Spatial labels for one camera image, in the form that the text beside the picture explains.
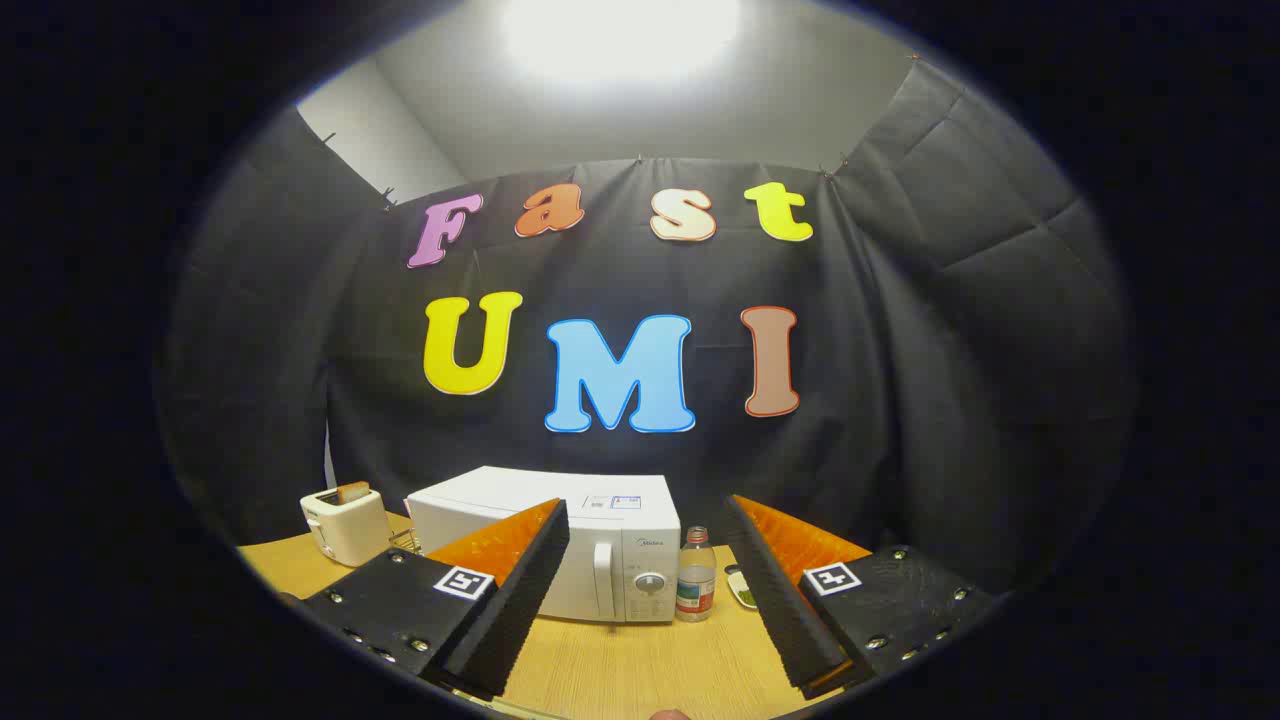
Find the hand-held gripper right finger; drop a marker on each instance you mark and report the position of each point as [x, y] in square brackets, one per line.
[775, 590]

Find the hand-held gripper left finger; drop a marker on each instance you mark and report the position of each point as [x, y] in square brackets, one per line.
[520, 590]

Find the white microwave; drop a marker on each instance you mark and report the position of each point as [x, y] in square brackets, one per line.
[480, 495]

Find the white divided snack tray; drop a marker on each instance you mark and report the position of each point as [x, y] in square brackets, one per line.
[740, 590]

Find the clear plastic water bottle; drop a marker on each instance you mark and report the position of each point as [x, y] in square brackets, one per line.
[696, 585]

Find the white toaster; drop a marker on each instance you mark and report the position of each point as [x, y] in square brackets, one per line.
[345, 530]

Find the brown toast slice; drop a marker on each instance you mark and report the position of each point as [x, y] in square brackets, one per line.
[353, 491]

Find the black backdrop cloth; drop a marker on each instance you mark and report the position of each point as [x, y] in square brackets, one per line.
[880, 400]

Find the ceiling light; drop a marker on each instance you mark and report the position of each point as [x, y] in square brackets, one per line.
[620, 35]

